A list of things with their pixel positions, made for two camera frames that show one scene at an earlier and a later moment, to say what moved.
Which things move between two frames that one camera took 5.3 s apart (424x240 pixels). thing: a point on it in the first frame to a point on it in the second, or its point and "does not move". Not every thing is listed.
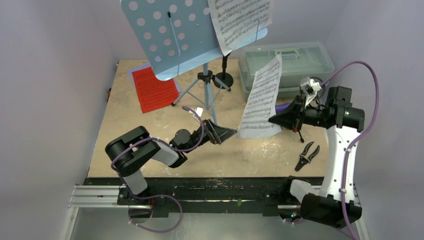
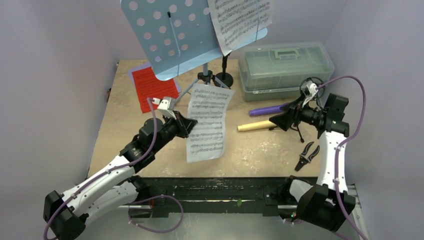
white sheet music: (235, 20) does not move
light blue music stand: (176, 37) does not move
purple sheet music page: (143, 67) does not move
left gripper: (216, 134) to (184, 125)
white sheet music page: (262, 101) to (206, 142)
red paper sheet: (153, 93) does not move
